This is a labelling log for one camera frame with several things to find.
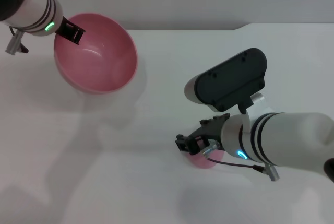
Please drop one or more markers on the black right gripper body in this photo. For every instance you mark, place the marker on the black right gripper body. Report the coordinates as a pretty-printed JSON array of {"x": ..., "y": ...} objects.
[{"x": 211, "y": 130}]

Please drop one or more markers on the pink toy peach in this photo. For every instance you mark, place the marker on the pink toy peach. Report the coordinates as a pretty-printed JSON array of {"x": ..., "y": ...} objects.
[{"x": 202, "y": 160}]

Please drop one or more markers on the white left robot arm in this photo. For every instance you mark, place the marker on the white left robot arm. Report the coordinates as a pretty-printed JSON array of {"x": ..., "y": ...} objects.
[{"x": 28, "y": 4}]

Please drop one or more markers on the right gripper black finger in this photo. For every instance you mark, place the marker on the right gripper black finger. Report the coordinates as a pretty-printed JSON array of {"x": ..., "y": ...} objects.
[
  {"x": 197, "y": 146},
  {"x": 182, "y": 143}
]

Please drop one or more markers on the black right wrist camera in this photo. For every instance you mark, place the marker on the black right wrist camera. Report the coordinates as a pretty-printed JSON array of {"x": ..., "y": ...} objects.
[{"x": 229, "y": 80}]

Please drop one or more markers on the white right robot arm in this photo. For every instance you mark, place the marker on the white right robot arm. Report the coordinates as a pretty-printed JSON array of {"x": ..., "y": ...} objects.
[{"x": 281, "y": 140}]

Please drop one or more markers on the silver right camera bracket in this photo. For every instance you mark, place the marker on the silver right camera bracket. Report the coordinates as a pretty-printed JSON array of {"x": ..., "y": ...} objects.
[{"x": 254, "y": 109}]

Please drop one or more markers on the pink bowl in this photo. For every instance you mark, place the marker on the pink bowl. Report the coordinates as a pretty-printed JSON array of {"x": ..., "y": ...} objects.
[{"x": 104, "y": 62}]

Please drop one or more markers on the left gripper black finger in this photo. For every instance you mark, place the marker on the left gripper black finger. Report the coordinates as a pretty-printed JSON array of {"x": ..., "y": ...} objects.
[{"x": 74, "y": 33}]

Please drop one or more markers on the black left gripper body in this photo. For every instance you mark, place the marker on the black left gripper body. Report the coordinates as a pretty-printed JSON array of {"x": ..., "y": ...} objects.
[{"x": 63, "y": 26}]

